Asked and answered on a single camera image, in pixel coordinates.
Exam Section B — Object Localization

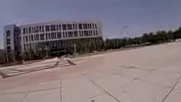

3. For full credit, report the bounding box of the pale paved plaza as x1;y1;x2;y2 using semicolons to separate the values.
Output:
0;40;181;102

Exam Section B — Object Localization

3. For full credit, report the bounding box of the large white building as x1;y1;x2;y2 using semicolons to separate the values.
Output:
0;12;107;64

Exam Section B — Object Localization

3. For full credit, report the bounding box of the row of trees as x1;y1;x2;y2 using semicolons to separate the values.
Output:
101;20;181;51

